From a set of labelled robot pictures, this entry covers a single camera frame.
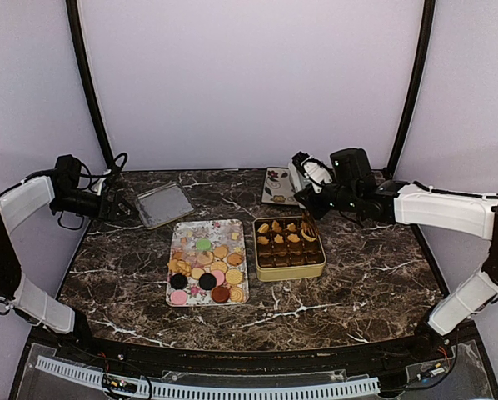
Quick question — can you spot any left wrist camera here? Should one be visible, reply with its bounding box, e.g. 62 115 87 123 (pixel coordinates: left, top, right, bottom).
90 170 118 195

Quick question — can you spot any dotted round yellow biscuit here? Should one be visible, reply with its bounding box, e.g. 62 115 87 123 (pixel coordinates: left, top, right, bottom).
225 269 244 286

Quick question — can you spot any white slotted cable duct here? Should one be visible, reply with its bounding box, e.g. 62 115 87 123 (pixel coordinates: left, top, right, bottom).
35 356 381 399

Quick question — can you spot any pink sandwich cookie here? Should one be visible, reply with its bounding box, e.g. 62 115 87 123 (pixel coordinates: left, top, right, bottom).
211 270 225 287
170 289 188 306

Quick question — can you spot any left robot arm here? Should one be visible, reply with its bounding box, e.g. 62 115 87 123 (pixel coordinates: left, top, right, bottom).
0 152 137 363

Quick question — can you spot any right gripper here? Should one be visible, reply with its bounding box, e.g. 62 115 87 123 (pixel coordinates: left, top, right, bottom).
296 180 360 220

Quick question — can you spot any swirl butter cookie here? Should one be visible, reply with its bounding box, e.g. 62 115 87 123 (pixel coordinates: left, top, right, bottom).
229 286 246 303

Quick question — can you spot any flower shaped cookie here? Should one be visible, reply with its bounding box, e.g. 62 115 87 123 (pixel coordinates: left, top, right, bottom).
271 220 282 233
286 222 296 232

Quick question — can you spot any square floral plate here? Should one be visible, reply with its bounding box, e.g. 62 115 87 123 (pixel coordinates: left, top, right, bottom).
261 167 298 207

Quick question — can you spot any green sandwich cookie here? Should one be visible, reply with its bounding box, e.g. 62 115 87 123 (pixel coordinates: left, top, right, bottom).
196 237 212 252

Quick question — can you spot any black sandwich cookie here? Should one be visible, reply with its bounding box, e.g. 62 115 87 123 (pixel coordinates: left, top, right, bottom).
198 272 217 291
170 273 188 290

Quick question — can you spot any silver tin lid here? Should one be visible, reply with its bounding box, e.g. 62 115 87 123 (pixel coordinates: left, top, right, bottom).
135 182 195 229

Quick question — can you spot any gold cookie tin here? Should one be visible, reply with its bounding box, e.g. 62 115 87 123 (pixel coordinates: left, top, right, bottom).
252 216 327 282

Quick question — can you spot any brown chocolate cookie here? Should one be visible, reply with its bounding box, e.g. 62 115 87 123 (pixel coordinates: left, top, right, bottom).
211 286 230 303

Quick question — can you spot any floral cookie tray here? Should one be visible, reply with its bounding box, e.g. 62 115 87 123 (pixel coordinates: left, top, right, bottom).
166 219 250 308

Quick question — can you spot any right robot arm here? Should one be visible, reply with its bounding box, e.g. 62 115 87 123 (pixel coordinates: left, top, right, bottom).
288 147 498 362

